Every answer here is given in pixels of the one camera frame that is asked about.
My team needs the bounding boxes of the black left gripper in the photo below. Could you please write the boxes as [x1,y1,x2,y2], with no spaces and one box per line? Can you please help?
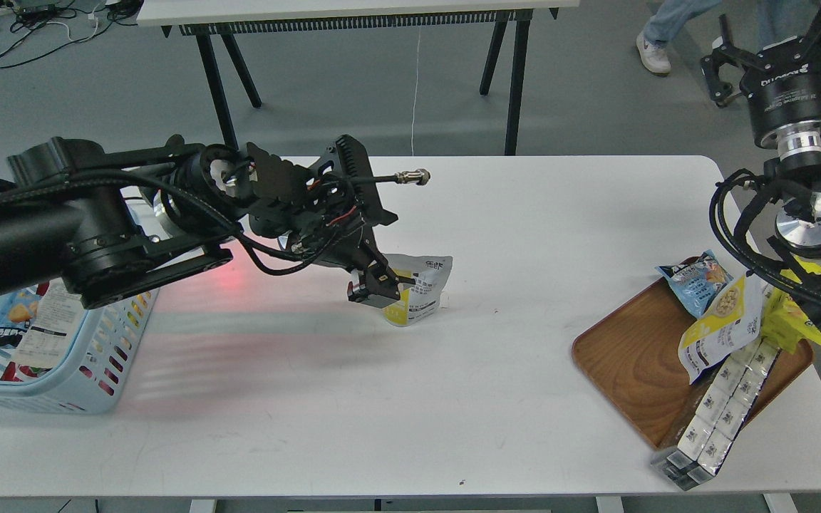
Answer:
[247,135,430,309]

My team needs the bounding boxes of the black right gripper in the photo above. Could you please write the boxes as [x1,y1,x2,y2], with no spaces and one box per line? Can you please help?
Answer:
[700,34,821,149]

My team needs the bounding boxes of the yellow white snack pouch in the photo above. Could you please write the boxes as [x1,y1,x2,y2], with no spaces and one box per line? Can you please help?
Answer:
[677,271,765,384]
[382,254,453,327]

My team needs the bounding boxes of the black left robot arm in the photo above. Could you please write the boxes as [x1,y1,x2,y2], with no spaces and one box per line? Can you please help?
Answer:
[0,135,430,309]

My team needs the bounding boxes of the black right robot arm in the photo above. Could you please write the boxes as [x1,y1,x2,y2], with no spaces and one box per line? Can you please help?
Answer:
[700,31,821,332]

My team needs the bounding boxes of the blue snack bag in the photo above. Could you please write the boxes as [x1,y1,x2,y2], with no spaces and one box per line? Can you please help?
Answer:
[656,249,733,318]

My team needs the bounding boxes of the bright yellow snack pack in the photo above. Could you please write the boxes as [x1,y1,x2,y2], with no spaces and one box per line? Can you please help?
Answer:
[761,285,821,354]

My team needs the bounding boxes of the white snack packet in basket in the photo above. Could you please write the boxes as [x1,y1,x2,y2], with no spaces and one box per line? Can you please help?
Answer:
[11,279,87,369]

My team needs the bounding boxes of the white boxed snack multipack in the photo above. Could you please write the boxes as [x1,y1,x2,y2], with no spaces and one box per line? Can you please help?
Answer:
[651,341,782,491]

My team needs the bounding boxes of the light blue plastic basket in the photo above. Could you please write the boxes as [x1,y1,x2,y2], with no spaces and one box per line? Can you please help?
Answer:
[0,279,158,415]

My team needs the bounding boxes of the dark snack bag in basket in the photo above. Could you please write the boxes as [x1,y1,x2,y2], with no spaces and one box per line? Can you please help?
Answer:
[0,286,42,348]

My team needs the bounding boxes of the wooden tray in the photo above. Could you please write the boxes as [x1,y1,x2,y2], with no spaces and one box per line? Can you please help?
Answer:
[572,258,814,450]

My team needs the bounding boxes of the white hanging cable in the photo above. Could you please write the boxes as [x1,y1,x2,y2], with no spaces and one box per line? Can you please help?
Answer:
[410,26,423,157]

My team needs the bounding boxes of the black frame background table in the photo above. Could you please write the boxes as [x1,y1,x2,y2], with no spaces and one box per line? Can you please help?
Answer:
[136,1,579,156]

